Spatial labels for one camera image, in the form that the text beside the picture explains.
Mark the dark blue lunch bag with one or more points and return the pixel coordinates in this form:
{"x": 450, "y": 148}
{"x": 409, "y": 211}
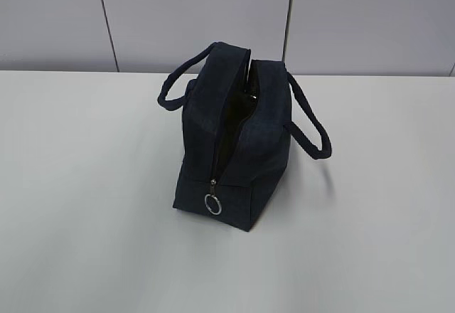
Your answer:
{"x": 239, "y": 118}

